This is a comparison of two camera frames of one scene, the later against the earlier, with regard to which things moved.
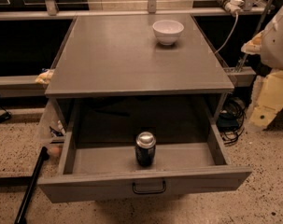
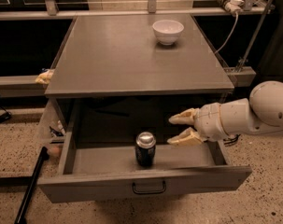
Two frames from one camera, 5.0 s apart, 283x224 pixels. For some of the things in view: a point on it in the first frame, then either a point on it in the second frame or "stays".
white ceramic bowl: x=168 y=31 stays
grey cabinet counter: x=120 y=55 stays
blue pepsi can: x=146 y=148 stays
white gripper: x=277 y=44 -> x=208 y=121
